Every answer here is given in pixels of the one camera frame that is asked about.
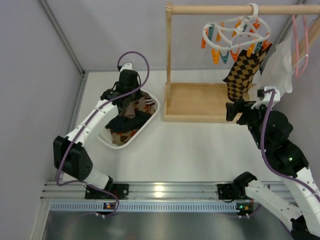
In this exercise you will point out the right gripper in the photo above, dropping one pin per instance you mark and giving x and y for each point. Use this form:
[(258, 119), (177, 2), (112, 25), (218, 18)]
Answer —
[(235, 110)]

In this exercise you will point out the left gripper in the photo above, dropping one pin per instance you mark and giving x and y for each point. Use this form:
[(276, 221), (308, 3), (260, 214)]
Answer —
[(127, 100)]

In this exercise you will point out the brown argyle sock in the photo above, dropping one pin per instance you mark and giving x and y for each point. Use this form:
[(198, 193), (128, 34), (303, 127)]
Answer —
[(241, 75), (262, 55)]

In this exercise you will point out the tan brown sock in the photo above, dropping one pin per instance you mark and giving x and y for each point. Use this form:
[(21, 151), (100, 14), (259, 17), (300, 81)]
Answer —
[(143, 105)]

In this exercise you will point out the teal patterned sock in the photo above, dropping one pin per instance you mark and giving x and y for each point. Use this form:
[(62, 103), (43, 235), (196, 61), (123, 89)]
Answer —
[(120, 125)]

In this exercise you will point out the white clip sock hanger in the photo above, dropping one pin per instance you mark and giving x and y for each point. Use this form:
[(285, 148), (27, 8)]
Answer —
[(227, 38)]

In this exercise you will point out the black sock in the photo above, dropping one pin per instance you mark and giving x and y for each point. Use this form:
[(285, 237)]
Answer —
[(139, 120)]

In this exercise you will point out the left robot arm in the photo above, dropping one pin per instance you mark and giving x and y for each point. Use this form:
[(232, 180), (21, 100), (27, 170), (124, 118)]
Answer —
[(70, 152)]

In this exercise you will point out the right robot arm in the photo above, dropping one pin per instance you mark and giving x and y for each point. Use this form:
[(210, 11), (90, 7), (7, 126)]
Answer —
[(270, 131)]

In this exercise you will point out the argyle socks in basket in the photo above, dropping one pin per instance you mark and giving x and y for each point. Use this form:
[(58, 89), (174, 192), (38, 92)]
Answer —
[(122, 138)]

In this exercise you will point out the white cloth garment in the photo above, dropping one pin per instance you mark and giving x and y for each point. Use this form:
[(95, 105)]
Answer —
[(278, 69)]

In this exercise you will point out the white plastic laundry basket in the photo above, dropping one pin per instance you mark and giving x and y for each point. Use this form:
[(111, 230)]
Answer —
[(105, 136)]

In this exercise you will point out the wooden clothes rack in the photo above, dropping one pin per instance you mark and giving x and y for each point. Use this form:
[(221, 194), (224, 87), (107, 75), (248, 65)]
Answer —
[(195, 102)]

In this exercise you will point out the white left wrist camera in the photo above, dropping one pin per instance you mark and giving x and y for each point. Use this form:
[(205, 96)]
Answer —
[(125, 66)]

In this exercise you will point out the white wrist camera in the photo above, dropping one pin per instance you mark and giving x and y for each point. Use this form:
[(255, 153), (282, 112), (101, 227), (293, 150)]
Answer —
[(268, 96), (125, 66)]

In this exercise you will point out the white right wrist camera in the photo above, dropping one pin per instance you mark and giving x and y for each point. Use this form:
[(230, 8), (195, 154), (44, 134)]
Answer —
[(268, 96)]

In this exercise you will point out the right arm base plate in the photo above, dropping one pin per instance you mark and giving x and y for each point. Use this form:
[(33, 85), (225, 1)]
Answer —
[(228, 191)]

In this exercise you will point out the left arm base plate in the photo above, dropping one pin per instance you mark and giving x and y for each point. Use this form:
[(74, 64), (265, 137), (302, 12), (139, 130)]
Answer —
[(120, 190)]

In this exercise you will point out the aluminium mounting rail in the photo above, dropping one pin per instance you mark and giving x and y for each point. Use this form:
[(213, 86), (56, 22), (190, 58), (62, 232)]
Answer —
[(145, 197)]

